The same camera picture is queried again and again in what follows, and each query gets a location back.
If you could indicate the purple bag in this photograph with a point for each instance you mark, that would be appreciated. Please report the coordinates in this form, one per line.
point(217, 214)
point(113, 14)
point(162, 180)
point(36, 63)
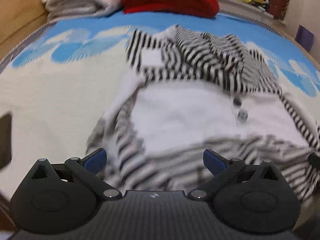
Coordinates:
point(305, 38)

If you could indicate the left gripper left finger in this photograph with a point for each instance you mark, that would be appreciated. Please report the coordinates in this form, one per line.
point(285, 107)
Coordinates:
point(56, 198)

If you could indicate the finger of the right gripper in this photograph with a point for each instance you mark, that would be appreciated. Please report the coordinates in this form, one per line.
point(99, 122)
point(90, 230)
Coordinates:
point(314, 160)

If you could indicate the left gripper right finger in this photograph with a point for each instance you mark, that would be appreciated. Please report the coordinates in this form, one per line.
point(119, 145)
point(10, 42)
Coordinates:
point(250, 198)

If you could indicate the blue white patterned bedsheet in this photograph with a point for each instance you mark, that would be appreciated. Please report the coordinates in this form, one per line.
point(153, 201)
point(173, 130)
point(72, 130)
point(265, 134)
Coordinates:
point(58, 81)

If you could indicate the black white striped hoodie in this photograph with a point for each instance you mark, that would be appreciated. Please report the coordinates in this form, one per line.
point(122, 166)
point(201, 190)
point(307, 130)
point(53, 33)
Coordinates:
point(186, 91)

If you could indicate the wooden headboard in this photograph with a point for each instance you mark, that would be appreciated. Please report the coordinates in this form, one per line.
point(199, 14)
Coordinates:
point(19, 19)

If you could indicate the black smartphone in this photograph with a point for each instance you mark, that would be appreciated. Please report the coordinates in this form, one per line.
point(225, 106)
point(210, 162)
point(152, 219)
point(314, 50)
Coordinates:
point(5, 139)

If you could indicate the dark red plush cushion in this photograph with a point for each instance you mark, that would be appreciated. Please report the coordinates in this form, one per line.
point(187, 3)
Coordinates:
point(278, 8)

